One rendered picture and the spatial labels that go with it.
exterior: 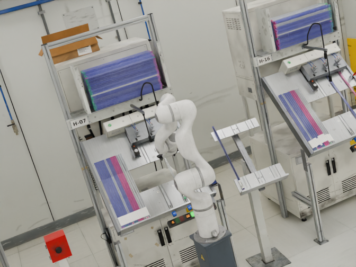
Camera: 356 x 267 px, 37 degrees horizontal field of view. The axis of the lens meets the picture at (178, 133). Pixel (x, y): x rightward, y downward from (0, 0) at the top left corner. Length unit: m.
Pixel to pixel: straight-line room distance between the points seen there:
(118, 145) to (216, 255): 1.08
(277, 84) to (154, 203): 1.35
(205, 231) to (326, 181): 1.61
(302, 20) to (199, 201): 1.81
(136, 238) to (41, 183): 1.71
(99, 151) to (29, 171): 1.66
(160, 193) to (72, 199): 1.99
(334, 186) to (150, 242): 1.57
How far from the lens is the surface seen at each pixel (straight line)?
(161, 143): 3.21
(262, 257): 4.06
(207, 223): 3.04
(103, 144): 3.70
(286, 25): 4.13
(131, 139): 3.65
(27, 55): 5.03
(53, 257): 3.54
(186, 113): 2.88
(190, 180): 2.92
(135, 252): 3.87
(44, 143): 5.18
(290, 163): 4.18
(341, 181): 4.52
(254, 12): 4.20
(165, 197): 3.52
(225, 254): 3.15
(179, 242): 3.96
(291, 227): 4.43
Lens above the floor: 2.26
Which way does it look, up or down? 18 degrees down
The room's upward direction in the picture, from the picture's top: 14 degrees counter-clockwise
